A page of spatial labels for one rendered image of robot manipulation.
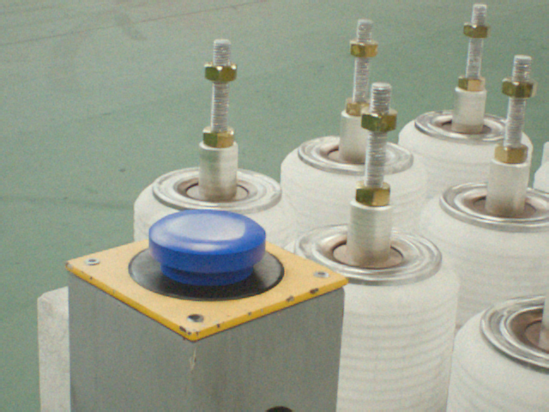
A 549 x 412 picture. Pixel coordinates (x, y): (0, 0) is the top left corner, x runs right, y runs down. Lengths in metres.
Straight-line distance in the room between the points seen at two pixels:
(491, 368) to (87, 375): 0.18
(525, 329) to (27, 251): 0.79
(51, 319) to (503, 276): 0.27
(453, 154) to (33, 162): 0.84
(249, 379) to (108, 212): 0.98
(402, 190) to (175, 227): 0.34
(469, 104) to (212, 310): 0.47
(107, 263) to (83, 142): 1.22
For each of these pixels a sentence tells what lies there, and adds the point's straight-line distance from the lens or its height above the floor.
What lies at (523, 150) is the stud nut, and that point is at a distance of 0.64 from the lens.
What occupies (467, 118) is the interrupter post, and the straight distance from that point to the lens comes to 0.80.
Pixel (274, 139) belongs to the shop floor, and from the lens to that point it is 1.64.
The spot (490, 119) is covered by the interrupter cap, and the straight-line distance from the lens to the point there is 0.84.
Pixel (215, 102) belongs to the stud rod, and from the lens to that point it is 0.63.
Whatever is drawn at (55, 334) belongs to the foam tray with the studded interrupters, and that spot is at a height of 0.16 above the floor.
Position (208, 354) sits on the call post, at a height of 0.31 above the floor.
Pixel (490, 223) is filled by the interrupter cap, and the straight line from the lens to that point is 0.62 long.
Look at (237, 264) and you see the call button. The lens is 0.37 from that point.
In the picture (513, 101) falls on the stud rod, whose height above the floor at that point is 0.32.
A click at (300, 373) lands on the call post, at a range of 0.38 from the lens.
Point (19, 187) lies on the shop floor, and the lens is 1.42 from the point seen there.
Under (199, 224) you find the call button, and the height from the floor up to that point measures 0.33.
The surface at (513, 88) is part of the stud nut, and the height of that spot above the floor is 0.32.
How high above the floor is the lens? 0.47
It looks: 20 degrees down
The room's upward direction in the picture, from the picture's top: 3 degrees clockwise
